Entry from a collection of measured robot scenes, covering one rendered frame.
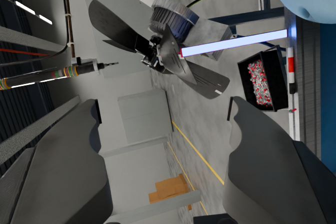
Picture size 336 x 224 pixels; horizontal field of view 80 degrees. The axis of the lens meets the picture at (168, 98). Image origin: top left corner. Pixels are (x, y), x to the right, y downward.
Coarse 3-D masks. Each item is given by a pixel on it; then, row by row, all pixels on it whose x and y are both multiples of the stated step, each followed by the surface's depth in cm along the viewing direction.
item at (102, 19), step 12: (96, 0) 83; (96, 12) 78; (108, 12) 84; (96, 24) 73; (108, 24) 80; (120, 24) 87; (108, 36) 76; (120, 36) 83; (132, 36) 90; (132, 48) 87
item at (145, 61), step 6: (150, 36) 95; (156, 42) 91; (150, 48) 92; (156, 48) 93; (150, 54) 92; (144, 60) 93; (150, 60) 91; (150, 66) 92; (156, 66) 92; (162, 66) 94; (162, 72) 97
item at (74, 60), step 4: (72, 60) 82; (76, 60) 82; (80, 60) 82; (84, 60) 82; (88, 60) 82; (92, 60) 81; (96, 60) 83; (72, 64) 82; (76, 64) 83; (80, 64) 82; (96, 64) 81; (96, 68) 80; (96, 72) 81
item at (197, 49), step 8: (272, 32) 58; (280, 32) 59; (232, 40) 56; (240, 40) 57; (248, 40) 57; (256, 40) 58; (264, 40) 58; (184, 48) 54; (192, 48) 54; (200, 48) 55; (208, 48) 55; (216, 48) 56
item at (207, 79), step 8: (192, 64) 92; (192, 72) 95; (200, 72) 93; (208, 72) 90; (216, 72) 88; (184, 80) 100; (200, 80) 95; (208, 80) 93; (216, 80) 91; (224, 80) 89; (192, 88) 103; (200, 88) 100; (208, 88) 97; (216, 88) 95; (224, 88) 92; (208, 96) 103; (216, 96) 100
